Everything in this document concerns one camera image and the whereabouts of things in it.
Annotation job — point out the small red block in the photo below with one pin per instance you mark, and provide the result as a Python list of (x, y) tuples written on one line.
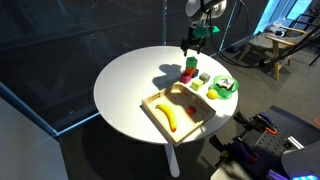
[(190, 110)]

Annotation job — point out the yellow banana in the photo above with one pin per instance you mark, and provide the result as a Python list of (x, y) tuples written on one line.
[(170, 116)]

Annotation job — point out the purple handled clamp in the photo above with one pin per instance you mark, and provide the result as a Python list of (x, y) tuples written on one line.
[(238, 149)]

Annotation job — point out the black and white cube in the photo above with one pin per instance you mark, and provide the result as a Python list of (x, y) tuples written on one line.
[(225, 83)]

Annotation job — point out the wooden chair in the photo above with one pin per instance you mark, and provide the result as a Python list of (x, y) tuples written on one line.
[(275, 46)]

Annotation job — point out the black clamp orange tip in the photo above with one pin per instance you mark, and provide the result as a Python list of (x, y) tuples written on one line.
[(260, 122)]

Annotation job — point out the white round table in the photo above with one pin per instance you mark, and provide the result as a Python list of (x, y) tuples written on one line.
[(127, 80)]

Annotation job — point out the pink block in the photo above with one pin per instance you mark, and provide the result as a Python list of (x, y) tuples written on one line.
[(185, 78)]

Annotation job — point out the yellow lemon toy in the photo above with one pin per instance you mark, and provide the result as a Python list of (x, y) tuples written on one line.
[(212, 94)]

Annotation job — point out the green block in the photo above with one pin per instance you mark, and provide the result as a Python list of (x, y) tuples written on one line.
[(191, 62)]

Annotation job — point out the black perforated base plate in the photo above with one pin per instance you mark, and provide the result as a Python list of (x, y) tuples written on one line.
[(291, 154)]

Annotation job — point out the teal camera mount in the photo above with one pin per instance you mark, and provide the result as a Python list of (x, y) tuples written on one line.
[(205, 31)]

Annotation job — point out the blue block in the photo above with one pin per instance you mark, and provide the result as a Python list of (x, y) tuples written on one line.
[(195, 74)]

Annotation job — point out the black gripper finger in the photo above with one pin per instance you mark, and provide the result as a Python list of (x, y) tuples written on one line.
[(199, 48), (184, 49)]

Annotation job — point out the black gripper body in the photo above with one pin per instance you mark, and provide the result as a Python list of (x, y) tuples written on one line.
[(191, 40)]

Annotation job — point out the wooden slatted tray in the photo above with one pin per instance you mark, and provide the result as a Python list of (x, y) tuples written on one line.
[(178, 97)]

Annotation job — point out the orange block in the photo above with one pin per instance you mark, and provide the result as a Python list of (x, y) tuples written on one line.
[(190, 71)]

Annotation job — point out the grey block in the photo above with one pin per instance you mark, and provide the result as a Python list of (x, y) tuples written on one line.
[(204, 77)]

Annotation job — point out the yellow-green block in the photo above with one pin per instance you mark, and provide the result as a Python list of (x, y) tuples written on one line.
[(196, 84)]

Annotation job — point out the green plastic bowl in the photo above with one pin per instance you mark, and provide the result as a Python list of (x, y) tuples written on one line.
[(223, 93)]

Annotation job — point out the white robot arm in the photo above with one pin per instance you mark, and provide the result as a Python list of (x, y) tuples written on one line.
[(200, 13)]

